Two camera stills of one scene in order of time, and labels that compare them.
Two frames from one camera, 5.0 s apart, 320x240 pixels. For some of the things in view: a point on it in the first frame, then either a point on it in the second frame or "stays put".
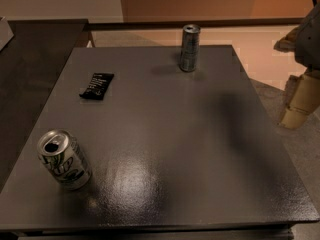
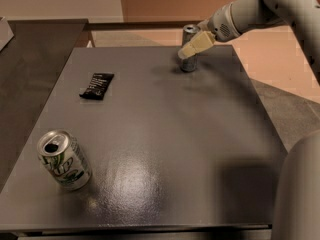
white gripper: [309, 40] to [220, 26]
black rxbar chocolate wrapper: [98, 86] stays put
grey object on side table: [6, 32] stays put
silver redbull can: [190, 47] stays put
